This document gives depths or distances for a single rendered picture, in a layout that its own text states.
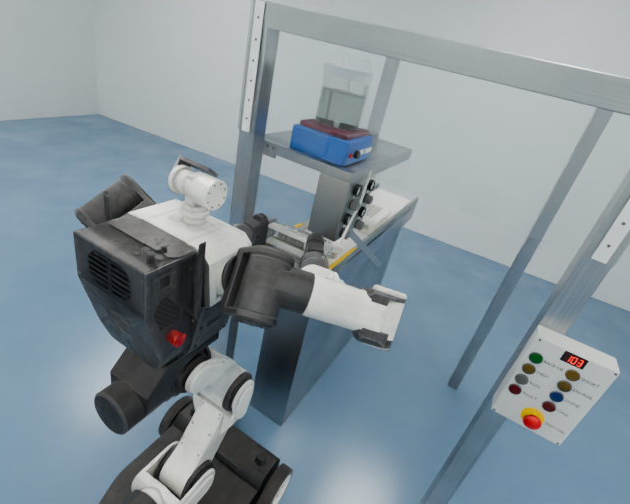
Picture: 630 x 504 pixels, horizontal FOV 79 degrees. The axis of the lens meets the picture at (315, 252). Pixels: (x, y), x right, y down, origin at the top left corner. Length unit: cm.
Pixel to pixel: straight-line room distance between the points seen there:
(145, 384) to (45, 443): 116
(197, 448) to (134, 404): 56
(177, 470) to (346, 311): 98
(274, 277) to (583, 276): 69
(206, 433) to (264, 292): 86
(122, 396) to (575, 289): 105
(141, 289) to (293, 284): 27
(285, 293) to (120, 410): 47
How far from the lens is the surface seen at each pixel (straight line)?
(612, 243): 101
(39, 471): 205
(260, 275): 74
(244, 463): 173
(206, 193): 80
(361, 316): 78
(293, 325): 165
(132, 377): 102
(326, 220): 120
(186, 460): 155
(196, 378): 107
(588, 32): 436
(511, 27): 433
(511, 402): 116
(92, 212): 100
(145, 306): 75
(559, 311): 107
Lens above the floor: 169
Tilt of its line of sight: 29 degrees down
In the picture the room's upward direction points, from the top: 14 degrees clockwise
